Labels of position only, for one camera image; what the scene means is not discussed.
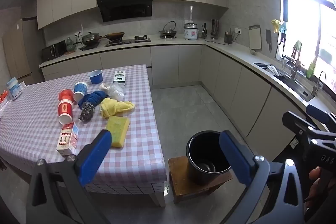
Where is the short blue cup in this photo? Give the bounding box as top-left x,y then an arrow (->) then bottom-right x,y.
89,69 -> 103,85

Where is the tall blue paper cup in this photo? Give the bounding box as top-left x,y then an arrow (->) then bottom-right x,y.
73,81 -> 89,102

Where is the black microwave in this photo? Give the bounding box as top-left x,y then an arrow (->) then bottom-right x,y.
41,40 -> 67,62

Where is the black range hood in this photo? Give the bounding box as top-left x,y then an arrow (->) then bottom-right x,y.
96,0 -> 154,23

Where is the white red milk carton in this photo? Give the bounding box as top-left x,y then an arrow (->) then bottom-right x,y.
56,122 -> 79,156

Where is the blue cloth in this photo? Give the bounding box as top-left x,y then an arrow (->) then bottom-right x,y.
78,90 -> 109,109

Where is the metal utensil holder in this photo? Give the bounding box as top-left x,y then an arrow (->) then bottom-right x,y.
210,19 -> 219,39

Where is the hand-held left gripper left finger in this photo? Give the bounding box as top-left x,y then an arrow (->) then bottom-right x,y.
26,130 -> 113,224

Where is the green white box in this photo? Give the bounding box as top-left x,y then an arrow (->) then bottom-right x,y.
113,70 -> 126,84

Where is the steel wool scrubber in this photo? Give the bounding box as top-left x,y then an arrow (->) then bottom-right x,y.
79,102 -> 96,123

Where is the pink checked tablecloth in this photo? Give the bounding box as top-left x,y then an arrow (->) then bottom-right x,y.
0,64 -> 168,195

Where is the yellow cloth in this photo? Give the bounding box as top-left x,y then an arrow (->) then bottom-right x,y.
100,97 -> 135,119

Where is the wooden stool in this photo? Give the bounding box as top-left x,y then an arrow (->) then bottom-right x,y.
168,156 -> 234,205

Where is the white rice cooker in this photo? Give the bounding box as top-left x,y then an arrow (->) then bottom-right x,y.
183,22 -> 198,40

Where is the black gas stove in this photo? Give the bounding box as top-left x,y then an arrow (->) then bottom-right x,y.
104,35 -> 152,48

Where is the black chopstick holder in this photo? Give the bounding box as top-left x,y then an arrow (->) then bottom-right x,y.
224,28 -> 234,44

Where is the small steel faucet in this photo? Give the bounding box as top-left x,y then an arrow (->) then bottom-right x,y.
311,71 -> 327,97

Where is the clear plastic bag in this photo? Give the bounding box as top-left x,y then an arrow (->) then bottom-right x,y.
108,82 -> 126,102

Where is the black wok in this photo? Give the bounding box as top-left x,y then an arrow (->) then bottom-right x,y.
105,32 -> 125,41

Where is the red paper cup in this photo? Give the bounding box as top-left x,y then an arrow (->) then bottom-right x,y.
58,99 -> 74,125

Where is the window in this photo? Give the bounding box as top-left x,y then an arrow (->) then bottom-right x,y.
276,0 -> 336,98

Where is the person's right hand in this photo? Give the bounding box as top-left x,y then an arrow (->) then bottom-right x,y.
304,166 -> 326,210

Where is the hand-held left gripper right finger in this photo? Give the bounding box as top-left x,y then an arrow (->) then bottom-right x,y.
219,130 -> 306,224

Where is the white cutting board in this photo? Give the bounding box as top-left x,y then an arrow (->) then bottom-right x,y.
248,25 -> 261,50

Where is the yellow green sponge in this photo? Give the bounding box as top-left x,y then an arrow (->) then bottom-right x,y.
106,115 -> 131,148

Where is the steel sink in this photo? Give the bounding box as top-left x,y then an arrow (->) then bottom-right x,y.
253,63 -> 315,102

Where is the black bucket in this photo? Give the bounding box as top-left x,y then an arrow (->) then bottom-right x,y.
186,130 -> 234,186

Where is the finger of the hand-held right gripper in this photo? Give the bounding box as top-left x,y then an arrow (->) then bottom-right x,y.
306,104 -> 336,132
282,111 -> 336,141

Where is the tall steel faucet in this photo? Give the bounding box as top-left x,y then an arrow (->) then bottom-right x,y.
290,48 -> 302,80

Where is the black induction cooker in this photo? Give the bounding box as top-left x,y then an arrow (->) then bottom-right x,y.
78,42 -> 101,51

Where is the white jar blue label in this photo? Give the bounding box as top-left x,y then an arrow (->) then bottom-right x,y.
6,77 -> 22,101

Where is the red plastic bag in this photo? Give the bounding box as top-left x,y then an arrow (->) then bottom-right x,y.
58,89 -> 75,102

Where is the grey pot with lid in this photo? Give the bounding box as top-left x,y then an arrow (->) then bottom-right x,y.
81,31 -> 100,46

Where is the beige refrigerator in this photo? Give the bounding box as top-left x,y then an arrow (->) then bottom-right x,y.
2,18 -> 34,83

